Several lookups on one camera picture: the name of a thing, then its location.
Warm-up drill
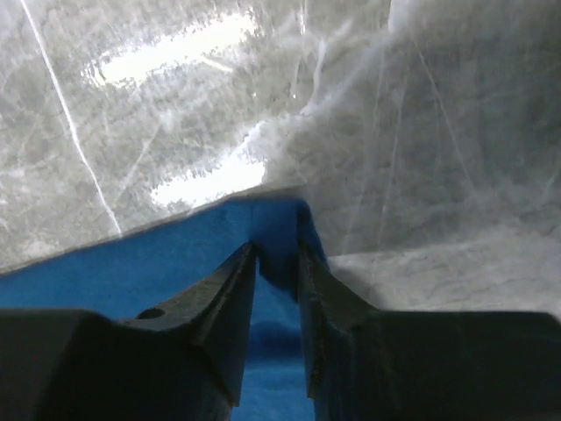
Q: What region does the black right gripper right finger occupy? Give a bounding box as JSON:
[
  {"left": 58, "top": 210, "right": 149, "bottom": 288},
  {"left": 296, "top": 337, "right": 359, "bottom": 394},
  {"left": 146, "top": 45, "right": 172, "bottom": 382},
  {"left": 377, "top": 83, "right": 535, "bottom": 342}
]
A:
[{"left": 298, "top": 245, "right": 560, "bottom": 420}]

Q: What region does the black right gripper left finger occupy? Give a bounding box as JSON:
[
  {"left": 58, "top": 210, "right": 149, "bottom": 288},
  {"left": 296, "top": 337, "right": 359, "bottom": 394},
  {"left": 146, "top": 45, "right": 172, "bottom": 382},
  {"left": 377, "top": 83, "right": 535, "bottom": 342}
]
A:
[{"left": 1, "top": 244, "right": 257, "bottom": 420}]

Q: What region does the dark blue printed t-shirt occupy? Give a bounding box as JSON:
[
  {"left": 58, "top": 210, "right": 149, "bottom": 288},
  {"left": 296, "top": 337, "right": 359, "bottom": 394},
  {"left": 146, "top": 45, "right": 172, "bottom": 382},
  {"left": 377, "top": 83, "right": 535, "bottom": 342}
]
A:
[{"left": 1, "top": 199, "right": 323, "bottom": 420}]

